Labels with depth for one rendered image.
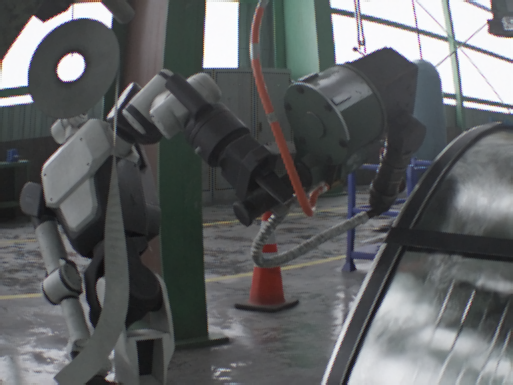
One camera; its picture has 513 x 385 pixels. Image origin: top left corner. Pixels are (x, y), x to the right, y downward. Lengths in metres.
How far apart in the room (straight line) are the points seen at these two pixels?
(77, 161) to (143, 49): 3.23
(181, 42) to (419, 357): 3.75
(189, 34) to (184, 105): 3.37
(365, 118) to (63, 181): 0.91
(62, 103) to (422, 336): 0.64
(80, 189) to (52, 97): 0.86
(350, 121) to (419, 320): 0.35
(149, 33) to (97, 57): 4.00
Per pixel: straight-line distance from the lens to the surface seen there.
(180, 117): 1.40
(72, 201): 1.93
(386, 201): 1.50
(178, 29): 4.69
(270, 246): 5.80
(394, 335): 1.19
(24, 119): 11.64
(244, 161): 1.32
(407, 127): 1.44
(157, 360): 1.95
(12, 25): 0.85
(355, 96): 1.29
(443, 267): 1.19
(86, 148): 1.91
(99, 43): 1.08
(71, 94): 1.07
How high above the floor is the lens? 1.37
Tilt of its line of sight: 6 degrees down
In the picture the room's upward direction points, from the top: 1 degrees counter-clockwise
